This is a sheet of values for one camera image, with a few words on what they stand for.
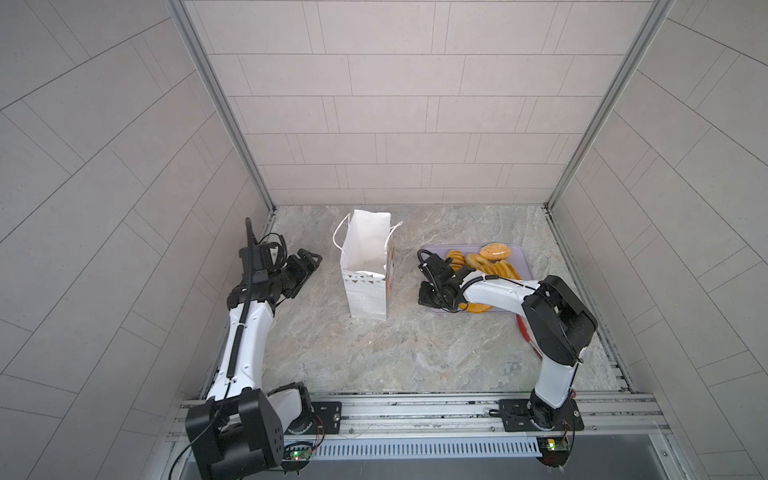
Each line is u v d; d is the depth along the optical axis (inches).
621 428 27.6
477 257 38.5
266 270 23.2
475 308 29.0
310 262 27.7
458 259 38.6
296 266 27.3
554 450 26.7
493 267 34.8
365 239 35.5
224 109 34.4
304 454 25.3
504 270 34.2
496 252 38.9
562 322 18.8
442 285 27.3
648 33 29.1
